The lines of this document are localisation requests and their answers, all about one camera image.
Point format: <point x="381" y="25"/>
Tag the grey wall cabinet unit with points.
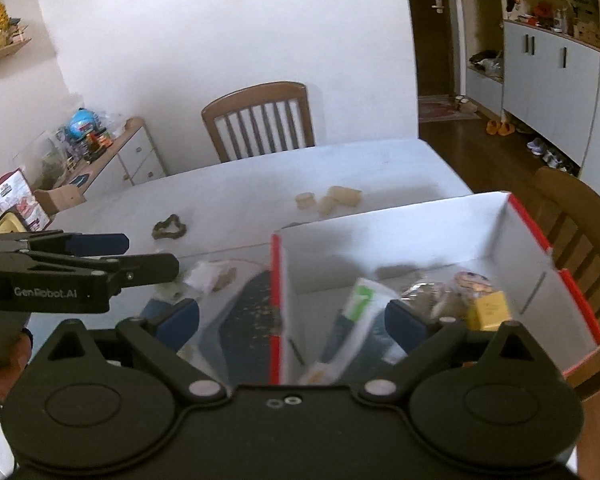
<point x="534" y="66"/>

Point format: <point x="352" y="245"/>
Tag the brown wooden chair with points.
<point x="263" y="119"/>

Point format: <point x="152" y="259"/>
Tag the red white cardboard box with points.
<point x="315" y="267"/>

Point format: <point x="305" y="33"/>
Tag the red white snack bag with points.
<point x="15" y="193"/>

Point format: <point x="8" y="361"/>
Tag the white sideboard cabinet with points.
<point x="131" y="160"/>

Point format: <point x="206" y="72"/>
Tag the blue globe toy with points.
<point x="82" y="123"/>

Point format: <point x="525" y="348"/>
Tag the blue gold placemat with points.
<point x="246" y="331"/>

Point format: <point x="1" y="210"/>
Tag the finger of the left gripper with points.
<point x="112" y="273"/>
<point x="66" y="244"/>

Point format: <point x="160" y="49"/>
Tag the beige tape roll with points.
<point x="305" y="200"/>

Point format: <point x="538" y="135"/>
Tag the round cartoon badge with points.
<point x="472" y="283"/>

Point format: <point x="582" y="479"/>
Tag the beige block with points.
<point x="338" y="196"/>

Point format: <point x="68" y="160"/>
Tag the white blue plastic package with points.
<point x="358" y="346"/>

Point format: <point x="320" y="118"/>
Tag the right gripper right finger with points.
<point x="431" y="347"/>

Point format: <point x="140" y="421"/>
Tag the yellow tissue box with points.
<point x="11" y="221"/>

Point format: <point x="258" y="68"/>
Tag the person's left hand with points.
<point x="16" y="344"/>

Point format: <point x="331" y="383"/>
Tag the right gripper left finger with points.
<point x="153" y="343"/>

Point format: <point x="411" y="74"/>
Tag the brown scrunchie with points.
<point x="170" y="228"/>

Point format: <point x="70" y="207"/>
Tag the silver foil pouch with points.
<point x="434" y="300"/>

